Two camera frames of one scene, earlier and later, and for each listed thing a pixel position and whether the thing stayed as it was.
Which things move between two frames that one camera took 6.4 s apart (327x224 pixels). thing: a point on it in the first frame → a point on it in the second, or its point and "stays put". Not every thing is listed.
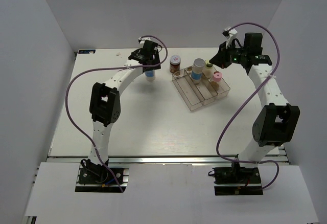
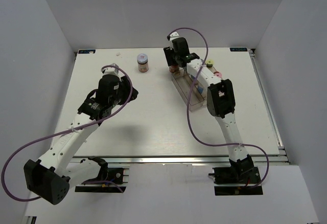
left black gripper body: [156, 60] → [123, 91]
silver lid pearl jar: [150, 75] → [200, 89]
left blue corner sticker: [86, 51] stays put
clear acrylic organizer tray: [197, 95] stays put
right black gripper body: [231, 55] → [171, 56]
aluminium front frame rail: [155, 159] stays put
